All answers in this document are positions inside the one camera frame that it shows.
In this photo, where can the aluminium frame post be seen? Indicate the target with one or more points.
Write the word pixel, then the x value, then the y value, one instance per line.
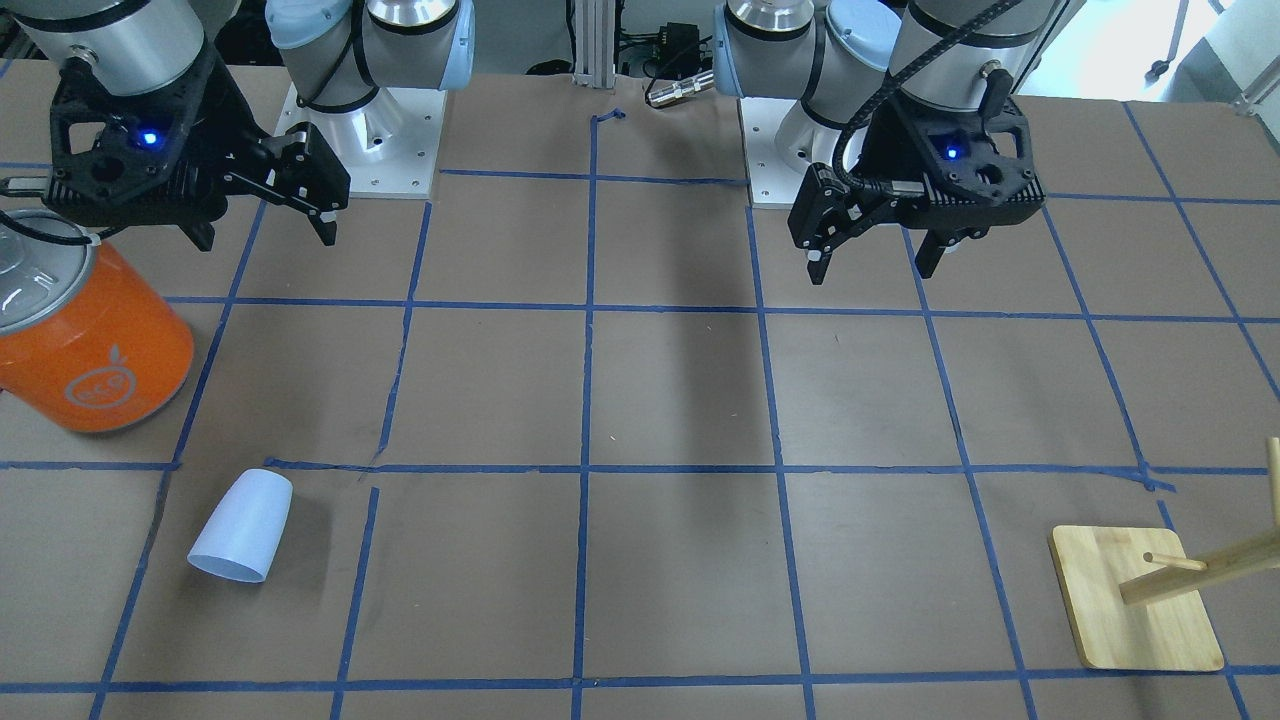
pixel 594 27

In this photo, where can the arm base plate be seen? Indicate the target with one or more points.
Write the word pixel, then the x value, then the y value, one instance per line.
pixel 780 140
pixel 389 147

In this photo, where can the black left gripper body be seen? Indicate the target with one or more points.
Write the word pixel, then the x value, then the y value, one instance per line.
pixel 880 150

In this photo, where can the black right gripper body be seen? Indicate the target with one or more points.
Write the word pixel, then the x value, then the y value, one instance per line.
pixel 232 122

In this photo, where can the silver metal connector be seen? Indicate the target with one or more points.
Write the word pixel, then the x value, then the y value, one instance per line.
pixel 680 90

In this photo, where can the light blue cup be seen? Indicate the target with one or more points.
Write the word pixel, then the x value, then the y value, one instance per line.
pixel 240 539

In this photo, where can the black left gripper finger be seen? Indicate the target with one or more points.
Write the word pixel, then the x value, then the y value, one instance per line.
pixel 933 247
pixel 827 213

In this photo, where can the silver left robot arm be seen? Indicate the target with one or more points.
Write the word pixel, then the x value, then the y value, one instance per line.
pixel 920 96

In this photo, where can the black electronics box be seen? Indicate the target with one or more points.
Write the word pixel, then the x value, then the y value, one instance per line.
pixel 677 50

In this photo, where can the orange metal can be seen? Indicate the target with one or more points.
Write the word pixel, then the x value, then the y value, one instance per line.
pixel 85 341

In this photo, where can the wooden cup stand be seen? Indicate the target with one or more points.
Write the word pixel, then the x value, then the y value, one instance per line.
pixel 1133 595

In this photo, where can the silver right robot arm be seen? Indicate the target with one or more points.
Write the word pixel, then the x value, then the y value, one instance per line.
pixel 339 53

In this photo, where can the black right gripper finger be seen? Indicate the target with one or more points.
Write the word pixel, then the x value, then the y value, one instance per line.
pixel 201 234
pixel 299 171

